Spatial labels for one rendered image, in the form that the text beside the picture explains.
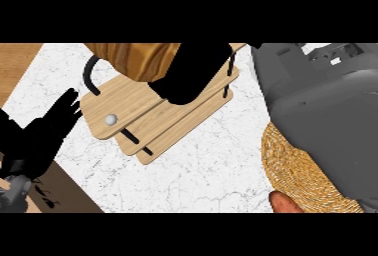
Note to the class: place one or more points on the small white ball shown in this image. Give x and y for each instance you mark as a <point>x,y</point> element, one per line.
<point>112,119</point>

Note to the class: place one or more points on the wooden tiered shelf black frame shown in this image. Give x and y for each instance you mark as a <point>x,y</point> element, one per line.
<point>129,100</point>

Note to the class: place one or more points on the dark brown flat board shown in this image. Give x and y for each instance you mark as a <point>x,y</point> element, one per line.
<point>69,193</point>

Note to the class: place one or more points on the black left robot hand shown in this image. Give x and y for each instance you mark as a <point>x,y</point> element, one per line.
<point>45,136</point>

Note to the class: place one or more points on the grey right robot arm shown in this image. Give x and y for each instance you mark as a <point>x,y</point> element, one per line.
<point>326,116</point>

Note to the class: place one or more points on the round woven straw placemat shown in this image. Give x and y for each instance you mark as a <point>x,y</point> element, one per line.
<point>292,166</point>

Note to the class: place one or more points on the brown wood-grain object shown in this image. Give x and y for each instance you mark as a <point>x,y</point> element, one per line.
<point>134,60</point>

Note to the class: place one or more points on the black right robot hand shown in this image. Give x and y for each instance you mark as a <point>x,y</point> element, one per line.
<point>194,73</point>

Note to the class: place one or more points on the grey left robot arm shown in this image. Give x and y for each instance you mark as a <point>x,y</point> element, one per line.
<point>13,197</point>

